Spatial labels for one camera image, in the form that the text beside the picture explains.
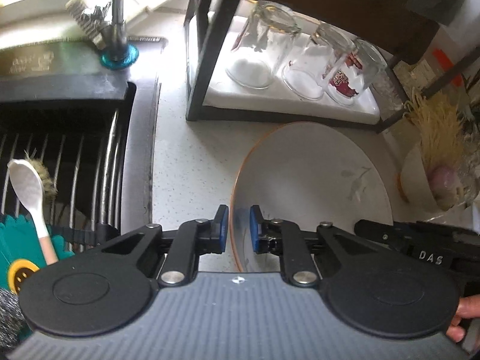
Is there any person right hand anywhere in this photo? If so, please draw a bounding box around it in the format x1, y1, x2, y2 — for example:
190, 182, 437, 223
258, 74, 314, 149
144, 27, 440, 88
447, 295, 480, 343

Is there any upturned glass cup middle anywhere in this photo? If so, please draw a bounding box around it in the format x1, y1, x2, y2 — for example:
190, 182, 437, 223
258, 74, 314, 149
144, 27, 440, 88
282, 23, 355, 101

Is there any black dish rack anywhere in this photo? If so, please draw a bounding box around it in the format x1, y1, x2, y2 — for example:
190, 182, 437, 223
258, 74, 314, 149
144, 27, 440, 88
183, 0, 480, 134

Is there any bowl with garlic and noodles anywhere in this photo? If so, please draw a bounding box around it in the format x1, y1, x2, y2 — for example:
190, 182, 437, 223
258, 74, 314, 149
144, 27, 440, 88
398, 144, 465, 213

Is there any teal flower sponge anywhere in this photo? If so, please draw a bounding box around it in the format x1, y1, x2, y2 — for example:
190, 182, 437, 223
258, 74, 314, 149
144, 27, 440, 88
0, 213, 76, 338

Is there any upturned glass cup left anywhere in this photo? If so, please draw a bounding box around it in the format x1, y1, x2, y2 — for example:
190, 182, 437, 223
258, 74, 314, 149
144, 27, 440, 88
226, 0, 301, 89

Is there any upturned glass cup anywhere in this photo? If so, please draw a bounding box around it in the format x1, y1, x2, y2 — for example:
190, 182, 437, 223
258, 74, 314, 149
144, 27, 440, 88
282, 23, 355, 101
326, 38, 387, 107
226, 0, 301, 89

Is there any white leaf pattern plate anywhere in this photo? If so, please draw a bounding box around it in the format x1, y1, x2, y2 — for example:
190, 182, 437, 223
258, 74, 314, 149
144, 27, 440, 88
229, 122, 393, 272

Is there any white spoon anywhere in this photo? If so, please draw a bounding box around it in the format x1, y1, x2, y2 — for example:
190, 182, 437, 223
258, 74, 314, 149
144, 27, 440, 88
7, 159, 58, 265

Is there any upturned glass cup right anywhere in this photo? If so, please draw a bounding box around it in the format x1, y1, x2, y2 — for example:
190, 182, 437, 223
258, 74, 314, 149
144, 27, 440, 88
326, 38, 387, 107

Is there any dried noodle bundle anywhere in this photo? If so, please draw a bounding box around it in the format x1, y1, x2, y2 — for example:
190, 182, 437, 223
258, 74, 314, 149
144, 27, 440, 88
403, 88, 465, 179

